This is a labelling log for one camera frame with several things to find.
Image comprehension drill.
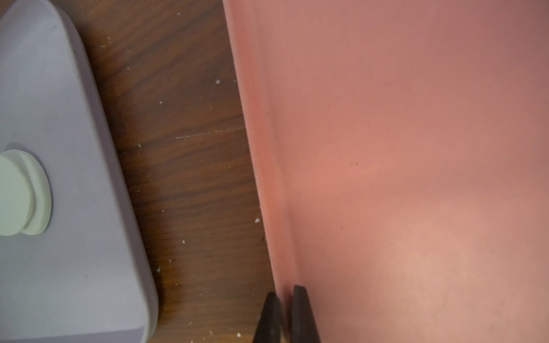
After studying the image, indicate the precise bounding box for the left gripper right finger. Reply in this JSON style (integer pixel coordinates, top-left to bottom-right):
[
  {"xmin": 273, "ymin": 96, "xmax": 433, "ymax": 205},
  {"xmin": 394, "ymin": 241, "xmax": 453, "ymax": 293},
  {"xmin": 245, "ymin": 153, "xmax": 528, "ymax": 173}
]
[{"xmin": 290, "ymin": 285, "xmax": 321, "ymax": 343}]

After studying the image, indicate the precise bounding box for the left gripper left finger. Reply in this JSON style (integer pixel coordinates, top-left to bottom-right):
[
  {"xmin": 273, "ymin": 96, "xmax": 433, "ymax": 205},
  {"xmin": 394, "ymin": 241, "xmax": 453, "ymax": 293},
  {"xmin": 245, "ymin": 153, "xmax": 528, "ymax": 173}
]
[{"xmin": 252, "ymin": 292, "xmax": 283, "ymax": 343}]

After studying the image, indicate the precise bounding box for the pink silicone mat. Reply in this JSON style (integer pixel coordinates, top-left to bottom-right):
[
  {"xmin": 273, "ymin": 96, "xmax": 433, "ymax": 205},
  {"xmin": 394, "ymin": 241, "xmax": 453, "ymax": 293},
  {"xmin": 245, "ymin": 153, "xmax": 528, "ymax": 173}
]
[{"xmin": 224, "ymin": 1, "xmax": 548, "ymax": 342}]

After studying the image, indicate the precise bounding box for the large dough ball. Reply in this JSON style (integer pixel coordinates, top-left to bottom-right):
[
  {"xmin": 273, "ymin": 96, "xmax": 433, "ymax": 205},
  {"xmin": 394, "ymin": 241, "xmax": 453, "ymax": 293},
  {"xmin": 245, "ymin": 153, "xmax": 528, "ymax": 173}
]
[{"xmin": 1, "ymin": 149, "xmax": 52, "ymax": 237}]

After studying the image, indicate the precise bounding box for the purple silicone mat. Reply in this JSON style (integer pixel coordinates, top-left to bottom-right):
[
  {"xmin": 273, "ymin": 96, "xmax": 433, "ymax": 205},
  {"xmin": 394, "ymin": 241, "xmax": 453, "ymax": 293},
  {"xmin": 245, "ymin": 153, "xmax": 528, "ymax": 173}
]
[{"xmin": 1, "ymin": 1, "xmax": 159, "ymax": 342}]

